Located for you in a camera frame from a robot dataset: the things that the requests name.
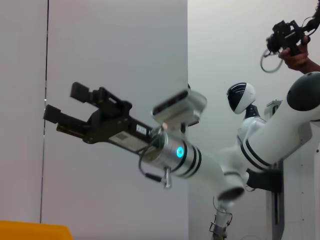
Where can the silver cylindrical fitting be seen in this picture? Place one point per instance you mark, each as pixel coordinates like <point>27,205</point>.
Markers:
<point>222,217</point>

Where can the person's bare hand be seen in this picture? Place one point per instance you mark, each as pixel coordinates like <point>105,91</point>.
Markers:
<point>296,61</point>

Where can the white black robot head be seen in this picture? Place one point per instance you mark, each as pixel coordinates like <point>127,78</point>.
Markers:
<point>241,97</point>

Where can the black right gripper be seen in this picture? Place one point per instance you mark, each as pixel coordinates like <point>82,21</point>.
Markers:
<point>112,125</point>

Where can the black handheld camera rig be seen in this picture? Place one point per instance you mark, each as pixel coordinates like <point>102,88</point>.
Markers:
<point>282,32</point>

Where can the person's bare forearm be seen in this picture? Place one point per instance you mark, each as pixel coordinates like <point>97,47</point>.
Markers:
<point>312,68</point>

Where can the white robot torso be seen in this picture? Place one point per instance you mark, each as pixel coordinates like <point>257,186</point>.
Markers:
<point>250,127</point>

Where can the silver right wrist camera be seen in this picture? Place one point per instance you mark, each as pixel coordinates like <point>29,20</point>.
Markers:
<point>180,107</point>

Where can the yellow plastic bin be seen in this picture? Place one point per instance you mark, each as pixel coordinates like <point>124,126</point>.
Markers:
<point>32,231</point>

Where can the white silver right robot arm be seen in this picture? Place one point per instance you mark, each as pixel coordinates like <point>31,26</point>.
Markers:
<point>212,167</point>

